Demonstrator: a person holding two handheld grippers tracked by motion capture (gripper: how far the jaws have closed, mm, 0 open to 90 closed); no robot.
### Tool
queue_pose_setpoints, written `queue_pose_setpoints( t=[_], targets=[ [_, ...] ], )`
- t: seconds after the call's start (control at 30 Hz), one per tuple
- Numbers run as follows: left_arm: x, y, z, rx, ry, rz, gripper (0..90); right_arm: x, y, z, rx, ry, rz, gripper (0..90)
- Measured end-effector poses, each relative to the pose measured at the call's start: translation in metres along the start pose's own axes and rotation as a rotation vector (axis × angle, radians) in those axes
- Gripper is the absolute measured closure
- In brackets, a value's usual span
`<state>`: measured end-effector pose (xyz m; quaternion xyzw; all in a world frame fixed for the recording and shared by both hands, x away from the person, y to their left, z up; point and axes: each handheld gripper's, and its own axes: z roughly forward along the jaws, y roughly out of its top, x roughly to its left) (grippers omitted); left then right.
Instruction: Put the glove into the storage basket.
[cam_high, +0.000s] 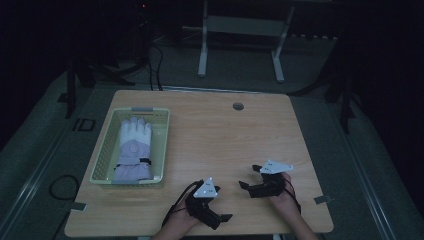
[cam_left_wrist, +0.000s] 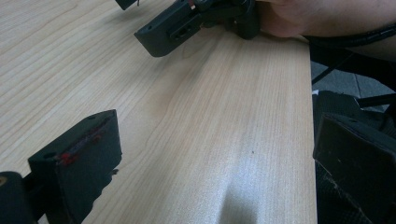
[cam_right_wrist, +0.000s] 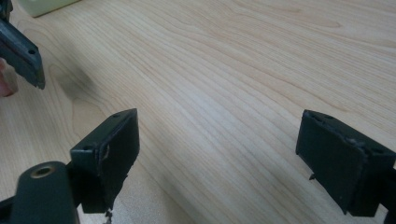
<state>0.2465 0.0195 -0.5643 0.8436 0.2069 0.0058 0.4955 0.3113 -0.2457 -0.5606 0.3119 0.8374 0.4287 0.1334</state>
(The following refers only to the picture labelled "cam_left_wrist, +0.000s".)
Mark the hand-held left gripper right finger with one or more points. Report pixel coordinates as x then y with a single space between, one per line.
364 161

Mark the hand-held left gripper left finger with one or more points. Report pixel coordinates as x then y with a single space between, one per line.
81 161

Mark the dark chair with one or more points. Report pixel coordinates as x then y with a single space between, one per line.
336 105

